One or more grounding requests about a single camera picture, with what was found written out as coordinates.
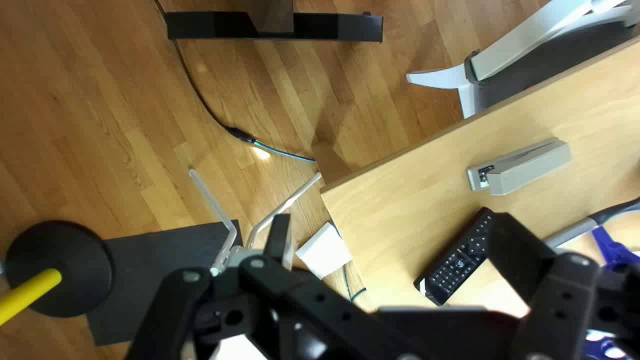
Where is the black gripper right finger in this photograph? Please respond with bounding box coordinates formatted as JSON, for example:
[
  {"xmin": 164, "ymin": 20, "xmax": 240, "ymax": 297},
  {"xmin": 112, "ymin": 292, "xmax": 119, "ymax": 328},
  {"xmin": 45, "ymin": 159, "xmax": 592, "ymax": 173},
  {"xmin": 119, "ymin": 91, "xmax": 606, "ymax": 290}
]
[{"xmin": 490, "ymin": 214, "xmax": 640, "ymax": 360}]

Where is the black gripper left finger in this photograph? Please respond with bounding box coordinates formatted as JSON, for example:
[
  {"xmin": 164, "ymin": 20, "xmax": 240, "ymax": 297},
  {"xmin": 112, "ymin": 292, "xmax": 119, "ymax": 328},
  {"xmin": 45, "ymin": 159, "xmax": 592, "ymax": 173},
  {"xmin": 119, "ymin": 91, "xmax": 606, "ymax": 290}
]
[{"xmin": 124, "ymin": 253, "xmax": 429, "ymax": 360}]

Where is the blue connect four grid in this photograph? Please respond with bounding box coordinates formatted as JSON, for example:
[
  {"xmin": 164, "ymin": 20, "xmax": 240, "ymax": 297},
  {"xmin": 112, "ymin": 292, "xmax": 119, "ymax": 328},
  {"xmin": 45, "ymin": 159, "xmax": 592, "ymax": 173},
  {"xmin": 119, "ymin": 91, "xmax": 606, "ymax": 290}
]
[{"xmin": 587, "ymin": 228, "xmax": 640, "ymax": 360}]

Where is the white power adapter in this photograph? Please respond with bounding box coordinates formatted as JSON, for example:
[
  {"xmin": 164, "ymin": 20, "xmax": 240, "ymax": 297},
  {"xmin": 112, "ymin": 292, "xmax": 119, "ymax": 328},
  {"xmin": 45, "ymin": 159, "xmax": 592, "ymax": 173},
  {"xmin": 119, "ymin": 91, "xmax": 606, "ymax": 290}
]
[{"xmin": 297, "ymin": 222, "xmax": 352, "ymax": 280}]

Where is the white coat rack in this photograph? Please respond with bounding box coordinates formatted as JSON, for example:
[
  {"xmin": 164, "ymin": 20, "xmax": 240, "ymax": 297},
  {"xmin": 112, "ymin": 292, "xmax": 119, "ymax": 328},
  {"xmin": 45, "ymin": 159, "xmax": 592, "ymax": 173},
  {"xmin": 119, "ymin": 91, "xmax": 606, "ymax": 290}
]
[{"xmin": 188, "ymin": 168, "xmax": 323, "ymax": 276}]

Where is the black tv remote control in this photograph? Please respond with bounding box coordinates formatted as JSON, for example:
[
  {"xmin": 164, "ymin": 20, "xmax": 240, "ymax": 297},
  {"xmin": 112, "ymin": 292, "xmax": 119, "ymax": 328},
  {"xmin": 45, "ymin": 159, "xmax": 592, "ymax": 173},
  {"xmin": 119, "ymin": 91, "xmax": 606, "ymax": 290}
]
[{"xmin": 415, "ymin": 207, "xmax": 497, "ymax": 305}]

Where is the white chair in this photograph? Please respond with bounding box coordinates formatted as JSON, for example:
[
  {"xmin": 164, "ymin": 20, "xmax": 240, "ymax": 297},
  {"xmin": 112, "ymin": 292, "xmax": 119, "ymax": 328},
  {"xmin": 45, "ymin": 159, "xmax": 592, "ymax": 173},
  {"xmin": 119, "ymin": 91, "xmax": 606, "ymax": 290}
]
[{"xmin": 407, "ymin": 0, "xmax": 640, "ymax": 118}]

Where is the black stand foot bar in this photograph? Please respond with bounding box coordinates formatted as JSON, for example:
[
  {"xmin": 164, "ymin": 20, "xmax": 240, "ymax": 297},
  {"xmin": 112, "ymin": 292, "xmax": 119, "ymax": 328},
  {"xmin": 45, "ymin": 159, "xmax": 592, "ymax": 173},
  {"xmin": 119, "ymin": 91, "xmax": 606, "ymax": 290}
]
[{"xmin": 164, "ymin": 0, "xmax": 384, "ymax": 42}]

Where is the black floor cable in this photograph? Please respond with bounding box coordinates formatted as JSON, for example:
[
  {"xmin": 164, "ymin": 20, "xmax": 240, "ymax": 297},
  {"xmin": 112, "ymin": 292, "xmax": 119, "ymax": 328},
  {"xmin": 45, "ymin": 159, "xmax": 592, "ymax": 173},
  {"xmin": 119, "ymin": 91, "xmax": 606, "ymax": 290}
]
[{"xmin": 154, "ymin": 0, "xmax": 318, "ymax": 166}]

